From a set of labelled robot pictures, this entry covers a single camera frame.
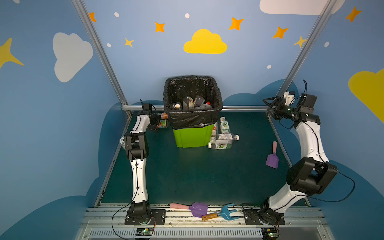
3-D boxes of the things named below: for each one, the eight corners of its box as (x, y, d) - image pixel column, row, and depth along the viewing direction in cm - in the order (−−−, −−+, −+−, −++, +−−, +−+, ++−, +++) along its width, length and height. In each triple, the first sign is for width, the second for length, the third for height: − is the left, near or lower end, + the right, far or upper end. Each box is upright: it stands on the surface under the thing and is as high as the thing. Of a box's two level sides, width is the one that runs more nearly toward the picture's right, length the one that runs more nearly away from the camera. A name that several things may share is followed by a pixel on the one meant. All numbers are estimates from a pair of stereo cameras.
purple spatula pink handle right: (265, 165, 96) (267, 163, 93) (267, 142, 107) (269, 139, 105) (276, 168, 94) (278, 166, 92) (276, 144, 106) (278, 142, 104)
